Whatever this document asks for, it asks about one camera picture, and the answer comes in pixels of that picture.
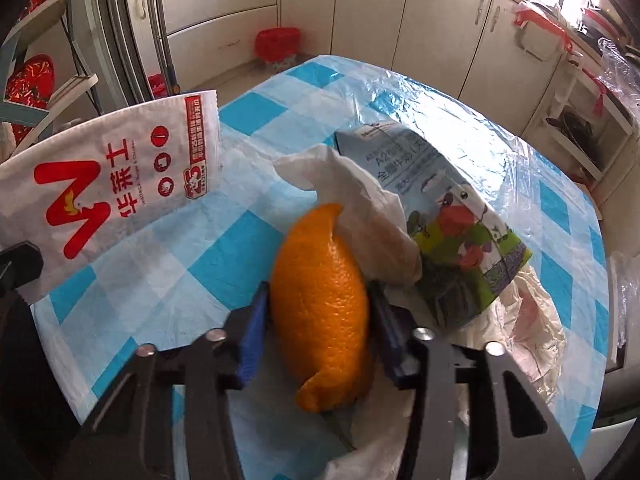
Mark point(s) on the red white snack bag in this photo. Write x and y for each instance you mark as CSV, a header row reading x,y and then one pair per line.
x,y
82,191

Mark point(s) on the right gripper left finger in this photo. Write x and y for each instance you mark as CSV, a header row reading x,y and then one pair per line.
x,y
128,434

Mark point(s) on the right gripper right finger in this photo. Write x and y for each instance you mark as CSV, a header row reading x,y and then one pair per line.
x,y
512,433

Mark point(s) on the crumpled white plastic bag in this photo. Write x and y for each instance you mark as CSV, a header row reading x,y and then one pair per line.
x,y
523,318

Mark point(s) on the red bag hanging holder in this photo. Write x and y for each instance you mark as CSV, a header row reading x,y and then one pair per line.
x,y
539,36

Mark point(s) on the clear bag in drawer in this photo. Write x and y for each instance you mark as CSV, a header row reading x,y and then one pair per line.
x,y
623,290

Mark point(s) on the white rolling cart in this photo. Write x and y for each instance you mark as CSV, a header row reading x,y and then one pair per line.
x,y
584,126

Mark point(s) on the clear plastic bag on cart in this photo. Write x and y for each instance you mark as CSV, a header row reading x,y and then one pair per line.
x,y
620,76

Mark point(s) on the blue milk carton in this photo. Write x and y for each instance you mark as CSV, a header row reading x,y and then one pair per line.
x,y
469,254

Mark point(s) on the blue checkered plastic tablecloth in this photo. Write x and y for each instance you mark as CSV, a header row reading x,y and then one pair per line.
x,y
181,275

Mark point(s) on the white kitchen cabinets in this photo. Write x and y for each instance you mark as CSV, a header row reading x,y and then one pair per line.
x,y
465,48

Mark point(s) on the white tissue under peel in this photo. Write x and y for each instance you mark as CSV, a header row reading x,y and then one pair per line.
x,y
373,220

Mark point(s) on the large orange peel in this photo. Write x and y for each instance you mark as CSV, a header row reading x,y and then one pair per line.
x,y
320,313

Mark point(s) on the red lined trash bin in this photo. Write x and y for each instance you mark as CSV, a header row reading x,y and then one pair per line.
x,y
278,47

